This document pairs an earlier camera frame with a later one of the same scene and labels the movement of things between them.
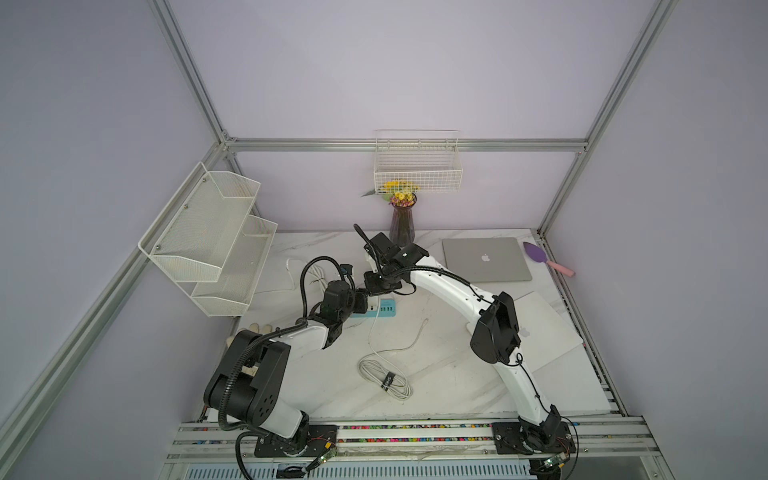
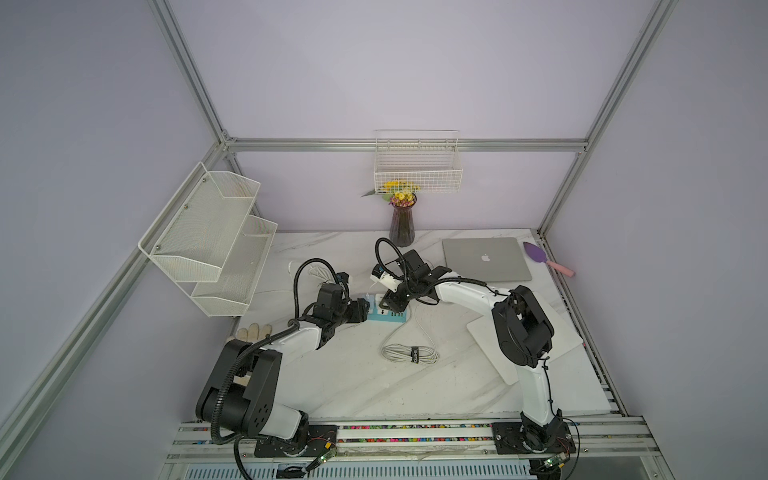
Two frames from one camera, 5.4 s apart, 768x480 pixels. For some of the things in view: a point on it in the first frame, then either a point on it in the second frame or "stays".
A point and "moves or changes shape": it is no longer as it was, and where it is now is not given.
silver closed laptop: x=486 y=259 stays
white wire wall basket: x=417 y=161 stays
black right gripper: x=373 y=289 → x=394 y=302
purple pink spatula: x=539 y=256 stays
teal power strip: x=378 y=308 moves or changes shape
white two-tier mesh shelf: x=208 y=240 stays
